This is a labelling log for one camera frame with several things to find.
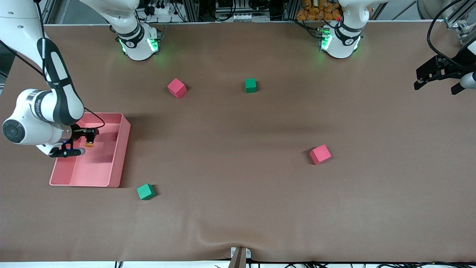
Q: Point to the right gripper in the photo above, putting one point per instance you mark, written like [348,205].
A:
[79,131]

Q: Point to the black button with orange cap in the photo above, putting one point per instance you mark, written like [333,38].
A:
[89,143]

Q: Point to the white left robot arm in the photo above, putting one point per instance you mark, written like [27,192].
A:
[340,46]

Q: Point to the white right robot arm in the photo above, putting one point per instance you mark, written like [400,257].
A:
[41,111]

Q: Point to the pink plastic tray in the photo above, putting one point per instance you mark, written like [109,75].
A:
[96,167]

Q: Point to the green foam cube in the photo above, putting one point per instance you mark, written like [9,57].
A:
[250,86]
[145,192]

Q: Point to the pink foam cube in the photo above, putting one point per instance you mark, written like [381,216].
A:
[320,155]
[176,88]

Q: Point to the bag of orange items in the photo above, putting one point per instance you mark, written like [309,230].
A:
[318,10]

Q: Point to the white power strip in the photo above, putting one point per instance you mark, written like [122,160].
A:
[160,9]

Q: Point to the white terminal strip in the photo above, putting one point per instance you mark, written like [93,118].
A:
[238,17]

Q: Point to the aluminium frame rail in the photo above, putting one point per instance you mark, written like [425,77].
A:
[455,21]

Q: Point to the metal table edge bracket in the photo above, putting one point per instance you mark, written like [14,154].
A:
[240,257]

